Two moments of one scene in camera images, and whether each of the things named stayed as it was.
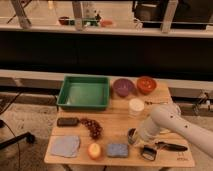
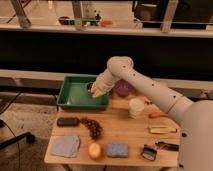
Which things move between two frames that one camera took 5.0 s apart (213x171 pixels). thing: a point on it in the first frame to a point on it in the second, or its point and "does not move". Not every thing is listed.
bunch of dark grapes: [94, 128] does not move
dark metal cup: [131, 135] to [89, 86]
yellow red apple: [94, 150] does not move
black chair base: [28, 137] does not move
